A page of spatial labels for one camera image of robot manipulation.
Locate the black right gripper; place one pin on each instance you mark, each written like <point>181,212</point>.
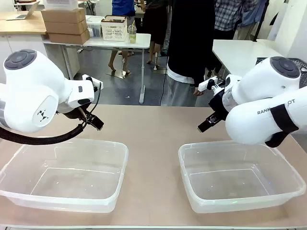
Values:
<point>219,105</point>

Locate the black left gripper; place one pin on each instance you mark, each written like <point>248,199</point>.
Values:
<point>76,114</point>

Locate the clear plastic bin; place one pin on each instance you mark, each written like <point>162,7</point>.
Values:
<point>239,203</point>
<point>72,203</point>

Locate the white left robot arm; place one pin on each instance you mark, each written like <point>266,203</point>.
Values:
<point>31,91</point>

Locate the person's left forearm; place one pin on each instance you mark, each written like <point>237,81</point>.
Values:
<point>204,72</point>

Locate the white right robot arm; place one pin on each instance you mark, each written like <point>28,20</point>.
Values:
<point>251,119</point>

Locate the white slotted basket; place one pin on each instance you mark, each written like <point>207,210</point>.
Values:
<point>114,30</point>

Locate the person's left hand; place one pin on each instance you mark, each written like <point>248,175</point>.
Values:
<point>199,92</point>

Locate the white rectangular table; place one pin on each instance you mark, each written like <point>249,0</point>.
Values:
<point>239,57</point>

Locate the white folding table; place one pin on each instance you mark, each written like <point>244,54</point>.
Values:
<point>108,44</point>

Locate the brown cardboard box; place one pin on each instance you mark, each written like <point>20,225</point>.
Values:
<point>63,16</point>
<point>66,26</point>
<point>68,37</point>

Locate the person in black sweater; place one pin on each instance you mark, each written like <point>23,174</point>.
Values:
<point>189,36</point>

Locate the clear storage box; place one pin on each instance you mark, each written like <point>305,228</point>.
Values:
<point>94,30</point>

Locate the plastic drink cup with straw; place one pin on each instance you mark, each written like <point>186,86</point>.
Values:
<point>132,33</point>

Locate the person in black skirt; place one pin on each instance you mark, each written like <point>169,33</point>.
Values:
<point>156,24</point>

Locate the person in plaid shirt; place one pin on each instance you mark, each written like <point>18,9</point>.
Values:
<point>230,14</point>

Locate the person in blue shirt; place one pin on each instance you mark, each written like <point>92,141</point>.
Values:
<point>122,7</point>

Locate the wooden desk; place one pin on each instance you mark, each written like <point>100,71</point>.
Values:
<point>19,27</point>

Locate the white plastic crate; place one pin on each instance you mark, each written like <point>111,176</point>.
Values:
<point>61,3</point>

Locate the silver laptop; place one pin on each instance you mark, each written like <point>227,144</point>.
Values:
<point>22,12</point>

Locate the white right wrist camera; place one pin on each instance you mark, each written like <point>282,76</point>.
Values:
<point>204,85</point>

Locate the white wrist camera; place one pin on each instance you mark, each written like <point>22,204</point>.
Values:
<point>204,85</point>
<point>94,82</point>

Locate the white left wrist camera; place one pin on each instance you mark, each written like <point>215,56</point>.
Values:
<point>94,82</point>

